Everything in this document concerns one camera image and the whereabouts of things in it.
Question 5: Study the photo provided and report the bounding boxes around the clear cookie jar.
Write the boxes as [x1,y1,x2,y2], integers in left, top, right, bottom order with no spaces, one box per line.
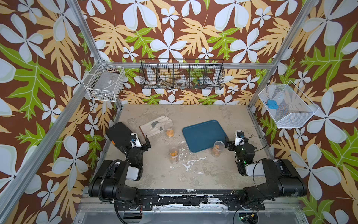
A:
[164,122,174,138]
[168,147,180,164]
[211,141,225,157]

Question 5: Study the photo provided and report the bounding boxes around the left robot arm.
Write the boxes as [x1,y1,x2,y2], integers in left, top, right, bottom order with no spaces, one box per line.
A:
[88,133,151,204]

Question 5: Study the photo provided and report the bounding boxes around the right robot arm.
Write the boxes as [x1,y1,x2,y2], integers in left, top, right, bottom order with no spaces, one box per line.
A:
[224,132,308,204]

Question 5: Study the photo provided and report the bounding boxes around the clear cookie jar back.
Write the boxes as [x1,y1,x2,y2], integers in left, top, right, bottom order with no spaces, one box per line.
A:
[164,122,174,138]

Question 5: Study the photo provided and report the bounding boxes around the clear cookie jar front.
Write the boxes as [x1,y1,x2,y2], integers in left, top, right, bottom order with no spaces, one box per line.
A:
[168,147,180,164]

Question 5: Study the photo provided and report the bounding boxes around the white work glove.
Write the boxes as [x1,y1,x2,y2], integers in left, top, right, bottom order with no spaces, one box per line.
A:
[140,116,172,138]

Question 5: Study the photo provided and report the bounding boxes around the teal plastic tray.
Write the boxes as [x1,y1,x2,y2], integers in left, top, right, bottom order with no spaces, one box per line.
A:
[182,120,227,153]

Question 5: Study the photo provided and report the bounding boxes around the black hard case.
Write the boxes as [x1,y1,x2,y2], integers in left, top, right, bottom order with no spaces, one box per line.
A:
[106,122,133,149]

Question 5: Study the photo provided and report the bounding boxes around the blue object in basket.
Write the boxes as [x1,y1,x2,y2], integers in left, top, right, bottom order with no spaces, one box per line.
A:
[266,100,279,110]

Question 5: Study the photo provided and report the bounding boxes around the white mesh basket right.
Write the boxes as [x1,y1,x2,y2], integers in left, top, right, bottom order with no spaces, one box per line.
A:
[258,81,319,129]

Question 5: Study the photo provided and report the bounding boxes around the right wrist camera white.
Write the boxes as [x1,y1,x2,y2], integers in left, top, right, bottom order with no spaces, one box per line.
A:
[235,130,245,146]

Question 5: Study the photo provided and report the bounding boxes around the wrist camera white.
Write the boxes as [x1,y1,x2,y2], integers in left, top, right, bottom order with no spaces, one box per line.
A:
[130,133,142,148]
[235,130,245,146]

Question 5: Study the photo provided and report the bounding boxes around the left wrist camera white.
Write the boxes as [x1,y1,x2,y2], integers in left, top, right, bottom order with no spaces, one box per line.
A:
[130,133,142,148]

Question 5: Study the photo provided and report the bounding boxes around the white wire basket left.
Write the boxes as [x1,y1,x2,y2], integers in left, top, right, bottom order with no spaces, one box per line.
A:
[84,60,126,102]

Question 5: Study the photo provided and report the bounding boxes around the black wire basket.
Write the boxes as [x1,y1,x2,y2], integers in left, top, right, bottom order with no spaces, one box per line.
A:
[138,58,225,90]

